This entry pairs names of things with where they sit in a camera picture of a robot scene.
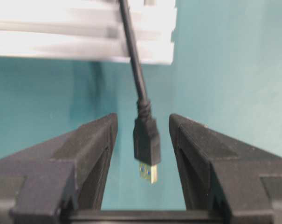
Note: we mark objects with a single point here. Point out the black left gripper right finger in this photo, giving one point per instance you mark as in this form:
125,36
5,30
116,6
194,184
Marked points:
217,172

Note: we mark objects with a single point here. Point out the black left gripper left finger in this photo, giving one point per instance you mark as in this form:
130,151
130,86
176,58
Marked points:
67,172

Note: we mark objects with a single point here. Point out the white aluminium frame fixture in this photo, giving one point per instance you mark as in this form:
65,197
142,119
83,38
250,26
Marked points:
90,30

